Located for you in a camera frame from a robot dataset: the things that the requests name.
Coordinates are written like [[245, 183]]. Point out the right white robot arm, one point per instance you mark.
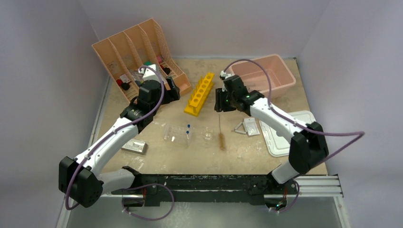
[[307, 145]]

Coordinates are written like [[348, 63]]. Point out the metal clay triangle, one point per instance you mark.
[[237, 129]]

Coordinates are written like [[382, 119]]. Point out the white packet pouch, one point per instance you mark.
[[250, 126]]

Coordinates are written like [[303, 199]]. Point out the pink plastic bin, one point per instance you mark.
[[254, 78]]

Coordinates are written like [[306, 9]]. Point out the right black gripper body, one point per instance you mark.
[[225, 102]]

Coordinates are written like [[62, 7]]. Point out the black rubber stopper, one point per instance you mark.
[[125, 86]]

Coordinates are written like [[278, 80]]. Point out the wooden bristle brush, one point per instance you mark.
[[221, 136]]

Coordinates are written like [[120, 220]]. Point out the yellow test tube rack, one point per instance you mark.
[[199, 95]]

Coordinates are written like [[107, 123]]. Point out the white plastic bin lid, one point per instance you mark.
[[277, 145]]

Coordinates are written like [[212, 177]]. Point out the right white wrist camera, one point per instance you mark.
[[224, 75]]

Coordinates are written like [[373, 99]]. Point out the clear well plate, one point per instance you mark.
[[176, 134]]

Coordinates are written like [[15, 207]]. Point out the white slide box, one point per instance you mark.
[[135, 146]]

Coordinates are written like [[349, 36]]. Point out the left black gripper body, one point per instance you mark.
[[169, 95]]

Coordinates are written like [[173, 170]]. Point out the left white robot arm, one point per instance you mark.
[[107, 144]]

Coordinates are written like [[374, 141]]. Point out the peach plastic file organizer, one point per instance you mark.
[[143, 44]]

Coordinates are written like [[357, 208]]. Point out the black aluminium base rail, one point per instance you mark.
[[151, 190]]

